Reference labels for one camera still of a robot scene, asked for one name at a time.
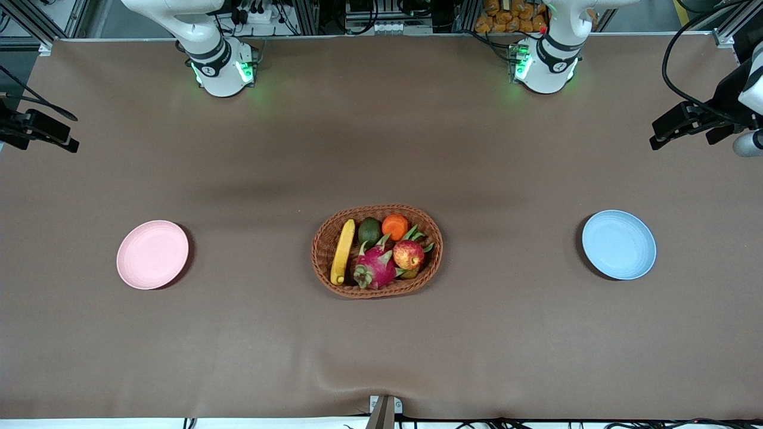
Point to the orange fruit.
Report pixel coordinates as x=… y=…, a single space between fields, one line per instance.
x=395 y=226

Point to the pile of golden bread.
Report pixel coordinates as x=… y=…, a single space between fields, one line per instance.
x=501 y=21

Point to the grey metal bracket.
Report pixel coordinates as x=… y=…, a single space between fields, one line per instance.
x=381 y=417

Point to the white power strip with plugs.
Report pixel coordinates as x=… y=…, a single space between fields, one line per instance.
x=259 y=15

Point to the green avocado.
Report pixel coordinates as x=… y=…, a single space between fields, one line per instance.
x=369 y=231

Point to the blue plate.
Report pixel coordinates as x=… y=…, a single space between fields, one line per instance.
x=619 y=244

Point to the red apple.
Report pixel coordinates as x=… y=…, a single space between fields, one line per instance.
x=408 y=255

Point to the yellow banana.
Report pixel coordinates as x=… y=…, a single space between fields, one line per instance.
x=343 y=250

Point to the brown table cover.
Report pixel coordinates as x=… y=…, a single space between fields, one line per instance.
x=381 y=357

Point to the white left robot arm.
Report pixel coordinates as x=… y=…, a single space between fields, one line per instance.
x=551 y=59

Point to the aluminium frame beam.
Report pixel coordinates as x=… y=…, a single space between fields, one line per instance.
x=730 y=27
x=36 y=27

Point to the pink dragon fruit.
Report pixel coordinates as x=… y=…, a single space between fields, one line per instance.
x=375 y=268

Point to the aluminium frame post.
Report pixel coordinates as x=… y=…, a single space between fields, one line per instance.
x=307 y=16
x=466 y=16

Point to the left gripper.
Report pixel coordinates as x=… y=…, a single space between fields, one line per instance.
x=726 y=100

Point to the brown kiwi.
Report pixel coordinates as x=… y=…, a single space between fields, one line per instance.
x=409 y=274

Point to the long white power strip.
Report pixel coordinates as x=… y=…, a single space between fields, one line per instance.
x=393 y=28

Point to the pink plate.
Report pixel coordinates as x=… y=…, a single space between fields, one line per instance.
x=152 y=255

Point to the brown wicker basket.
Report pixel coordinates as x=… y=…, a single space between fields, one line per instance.
x=325 y=250

